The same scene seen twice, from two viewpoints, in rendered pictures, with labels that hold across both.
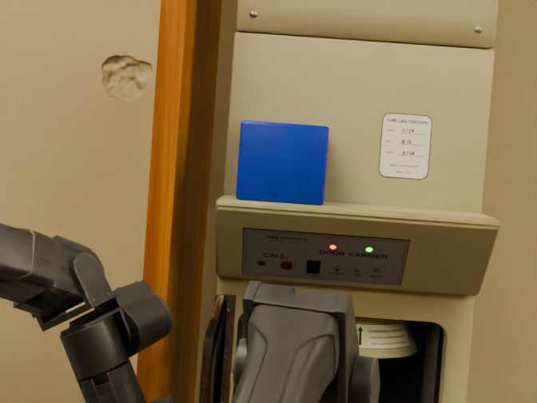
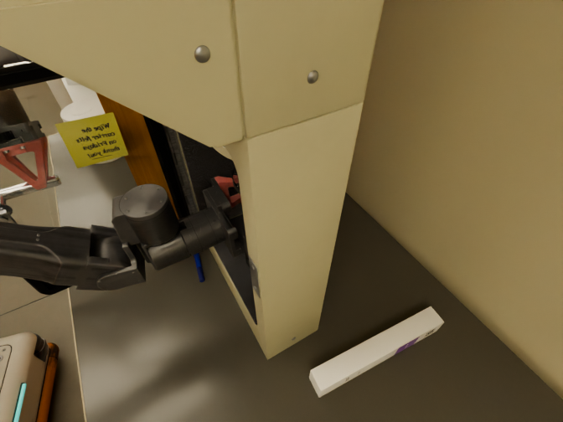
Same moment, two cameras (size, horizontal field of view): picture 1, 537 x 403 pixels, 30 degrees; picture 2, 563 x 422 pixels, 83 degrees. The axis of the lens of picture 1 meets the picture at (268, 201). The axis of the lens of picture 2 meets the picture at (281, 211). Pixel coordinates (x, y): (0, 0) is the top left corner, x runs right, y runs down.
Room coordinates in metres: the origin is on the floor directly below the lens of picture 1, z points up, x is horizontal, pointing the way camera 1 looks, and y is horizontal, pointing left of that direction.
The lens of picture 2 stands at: (1.15, -0.44, 1.54)
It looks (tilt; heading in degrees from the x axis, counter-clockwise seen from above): 47 degrees down; 59
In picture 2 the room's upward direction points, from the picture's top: straight up
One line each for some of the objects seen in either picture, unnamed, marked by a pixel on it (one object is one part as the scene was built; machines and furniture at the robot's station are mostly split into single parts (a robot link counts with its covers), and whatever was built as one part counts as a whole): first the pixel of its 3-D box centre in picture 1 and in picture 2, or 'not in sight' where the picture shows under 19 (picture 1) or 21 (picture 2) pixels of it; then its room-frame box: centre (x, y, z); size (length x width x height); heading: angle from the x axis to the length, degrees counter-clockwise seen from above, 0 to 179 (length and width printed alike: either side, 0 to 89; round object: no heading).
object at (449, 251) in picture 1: (351, 248); (100, 18); (1.18, -0.10, 1.46); 0.32 x 0.11 x 0.10; 89
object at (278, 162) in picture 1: (282, 162); not in sight; (1.18, -0.01, 1.56); 0.10 x 0.10 x 0.09; 89
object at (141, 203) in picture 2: not in sight; (133, 232); (1.12, -0.11, 1.21); 0.12 x 0.09 x 0.11; 167
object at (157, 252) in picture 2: not in sight; (165, 243); (1.15, -0.12, 1.18); 0.07 x 0.06 x 0.07; 179
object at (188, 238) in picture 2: not in sight; (206, 229); (1.22, -0.12, 1.18); 0.10 x 0.07 x 0.07; 89
